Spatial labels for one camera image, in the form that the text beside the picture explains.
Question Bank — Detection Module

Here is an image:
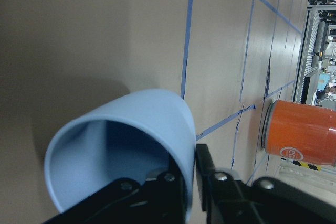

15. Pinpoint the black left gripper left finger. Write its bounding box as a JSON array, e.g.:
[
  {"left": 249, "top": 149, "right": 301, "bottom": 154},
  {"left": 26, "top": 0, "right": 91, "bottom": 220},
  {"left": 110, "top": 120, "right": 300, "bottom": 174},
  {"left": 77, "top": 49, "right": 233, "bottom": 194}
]
[{"left": 46, "top": 157, "right": 187, "bottom": 223}]

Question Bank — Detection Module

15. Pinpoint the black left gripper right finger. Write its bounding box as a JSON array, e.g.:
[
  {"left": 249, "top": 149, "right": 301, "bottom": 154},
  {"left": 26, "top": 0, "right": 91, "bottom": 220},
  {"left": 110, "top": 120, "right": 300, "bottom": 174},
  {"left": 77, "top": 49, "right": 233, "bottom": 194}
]
[{"left": 195, "top": 144, "right": 335, "bottom": 223}]

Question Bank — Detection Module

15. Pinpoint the light blue paper cup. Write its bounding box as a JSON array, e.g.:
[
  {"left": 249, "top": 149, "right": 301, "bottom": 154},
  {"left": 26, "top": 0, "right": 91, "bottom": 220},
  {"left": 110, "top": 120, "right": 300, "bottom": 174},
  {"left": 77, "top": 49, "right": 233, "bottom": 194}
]
[{"left": 44, "top": 89, "right": 196, "bottom": 217}]

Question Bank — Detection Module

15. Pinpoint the orange cylindrical container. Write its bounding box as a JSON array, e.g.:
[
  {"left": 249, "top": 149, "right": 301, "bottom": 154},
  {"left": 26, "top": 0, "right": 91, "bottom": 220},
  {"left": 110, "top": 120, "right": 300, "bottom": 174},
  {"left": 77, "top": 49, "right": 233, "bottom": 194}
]
[{"left": 261, "top": 100, "right": 335, "bottom": 166}]

